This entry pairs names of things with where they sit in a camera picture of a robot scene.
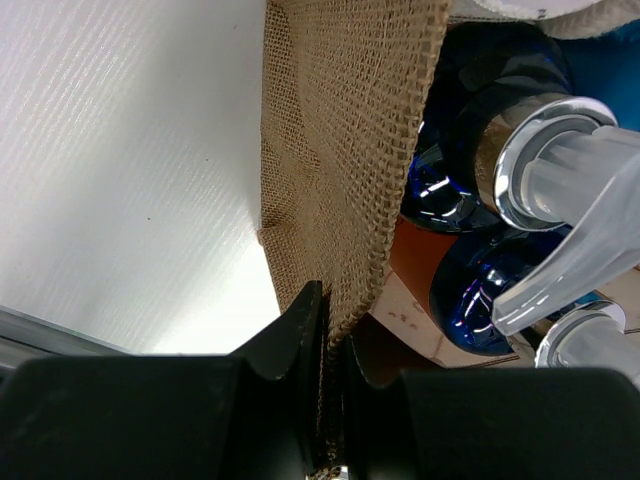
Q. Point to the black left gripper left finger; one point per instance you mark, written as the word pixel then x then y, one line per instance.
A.
pixel 250 414

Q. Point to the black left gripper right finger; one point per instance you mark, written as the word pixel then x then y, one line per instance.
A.
pixel 514 423

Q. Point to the dark blue pump bottle front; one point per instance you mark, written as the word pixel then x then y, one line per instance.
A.
pixel 479 266

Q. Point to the dark blue pump bottle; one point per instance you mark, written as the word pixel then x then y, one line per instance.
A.
pixel 479 266
pixel 505 139

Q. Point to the canvas and burlap tote bag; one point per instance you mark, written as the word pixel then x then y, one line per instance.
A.
pixel 343 86

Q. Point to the teal blue pump bottle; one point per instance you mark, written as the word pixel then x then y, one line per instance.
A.
pixel 607 68

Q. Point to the orange box in bag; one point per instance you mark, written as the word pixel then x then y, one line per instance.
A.
pixel 415 256

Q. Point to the aluminium front rail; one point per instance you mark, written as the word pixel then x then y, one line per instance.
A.
pixel 25 338

